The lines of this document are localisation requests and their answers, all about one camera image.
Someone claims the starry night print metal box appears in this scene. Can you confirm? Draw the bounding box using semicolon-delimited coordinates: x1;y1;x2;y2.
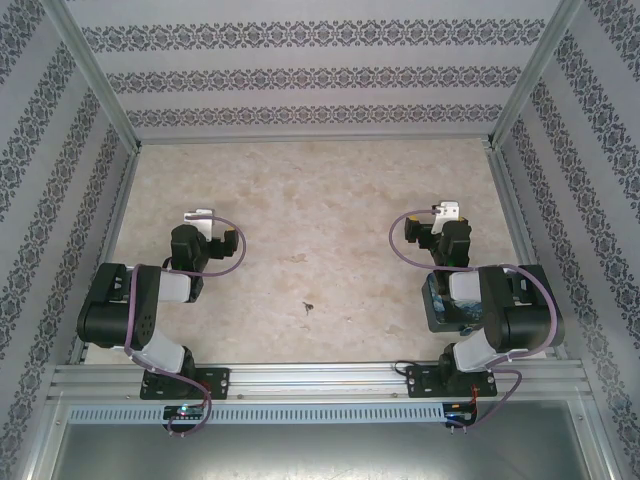
422;272;485;336

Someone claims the grey metal sheet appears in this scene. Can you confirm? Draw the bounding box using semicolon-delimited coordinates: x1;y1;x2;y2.
49;422;599;480

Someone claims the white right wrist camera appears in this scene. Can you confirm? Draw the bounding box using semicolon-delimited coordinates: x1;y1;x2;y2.
430;200;462;222

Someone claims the aluminium side rail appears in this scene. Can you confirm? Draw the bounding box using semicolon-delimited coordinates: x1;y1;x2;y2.
67;147;144;366
485;144;570;360

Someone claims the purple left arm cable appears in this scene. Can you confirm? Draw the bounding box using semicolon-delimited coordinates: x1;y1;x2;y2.
123;213;248;440

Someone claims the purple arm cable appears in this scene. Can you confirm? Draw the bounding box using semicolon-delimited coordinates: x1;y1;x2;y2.
123;213;248;440
389;209;565;436

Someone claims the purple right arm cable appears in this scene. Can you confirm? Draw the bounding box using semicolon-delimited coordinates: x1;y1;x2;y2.
389;209;565;436

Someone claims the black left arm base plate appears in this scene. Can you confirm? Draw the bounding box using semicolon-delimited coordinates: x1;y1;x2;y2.
138;366;233;402

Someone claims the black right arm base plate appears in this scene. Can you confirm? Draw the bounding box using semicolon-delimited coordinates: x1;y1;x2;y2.
404;363;500;400

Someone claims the aluminium mounting rail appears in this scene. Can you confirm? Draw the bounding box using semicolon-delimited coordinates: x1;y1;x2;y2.
47;363;589;402

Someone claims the aluminium frame post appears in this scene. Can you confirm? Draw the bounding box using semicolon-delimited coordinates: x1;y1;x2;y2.
485;0;589;151
47;0;144;154

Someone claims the white slotted cable duct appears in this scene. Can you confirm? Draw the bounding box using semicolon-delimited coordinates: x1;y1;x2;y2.
66;403;447;425

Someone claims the aluminium lower frame beam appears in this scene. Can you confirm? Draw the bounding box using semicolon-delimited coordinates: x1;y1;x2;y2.
579;394;629;480
14;392;69;480

